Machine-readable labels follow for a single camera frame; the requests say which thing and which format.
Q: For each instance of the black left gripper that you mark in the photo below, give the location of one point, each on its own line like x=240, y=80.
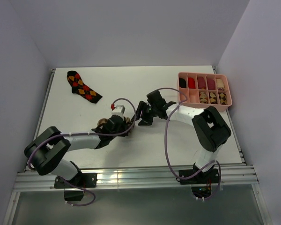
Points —
x=124, y=124

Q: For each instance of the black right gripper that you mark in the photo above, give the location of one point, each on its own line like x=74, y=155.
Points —
x=142, y=106

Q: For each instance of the beige orange brown argyle sock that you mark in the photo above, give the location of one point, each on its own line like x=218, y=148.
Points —
x=203, y=97

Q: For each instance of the black red yellow argyle sock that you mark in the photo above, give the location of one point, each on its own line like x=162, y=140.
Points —
x=80, y=88

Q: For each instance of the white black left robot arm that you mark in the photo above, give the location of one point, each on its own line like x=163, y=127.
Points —
x=45, y=154

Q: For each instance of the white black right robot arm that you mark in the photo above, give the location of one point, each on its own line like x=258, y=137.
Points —
x=211, y=129

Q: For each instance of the black rolled sock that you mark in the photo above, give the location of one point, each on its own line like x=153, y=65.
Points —
x=182, y=83

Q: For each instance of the red rolled sock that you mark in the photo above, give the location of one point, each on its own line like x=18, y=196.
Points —
x=191, y=83

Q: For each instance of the pink divided organizer tray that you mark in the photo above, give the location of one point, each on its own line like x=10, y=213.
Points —
x=190, y=97

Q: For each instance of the dark pink rolled sock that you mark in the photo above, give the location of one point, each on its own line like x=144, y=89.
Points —
x=201, y=83

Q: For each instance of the brown yellow argyle rolled sock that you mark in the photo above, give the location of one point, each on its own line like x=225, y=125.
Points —
x=213, y=98

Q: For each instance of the magenta rolled sock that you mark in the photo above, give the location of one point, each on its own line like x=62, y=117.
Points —
x=211, y=84

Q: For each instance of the brown cream argyle rolled sock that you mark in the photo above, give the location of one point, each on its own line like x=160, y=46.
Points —
x=223, y=98

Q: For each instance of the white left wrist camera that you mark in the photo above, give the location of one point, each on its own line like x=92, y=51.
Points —
x=118, y=111

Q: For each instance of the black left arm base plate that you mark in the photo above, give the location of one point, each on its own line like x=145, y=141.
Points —
x=81, y=180

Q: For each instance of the aluminium table edge rail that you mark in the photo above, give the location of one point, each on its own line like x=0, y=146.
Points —
x=44, y=103

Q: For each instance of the black box under rail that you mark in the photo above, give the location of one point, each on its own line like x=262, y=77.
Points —
x=73, y=196

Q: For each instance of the aluminium front mounting rail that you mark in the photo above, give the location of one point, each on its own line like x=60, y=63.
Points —
x=130, y=178

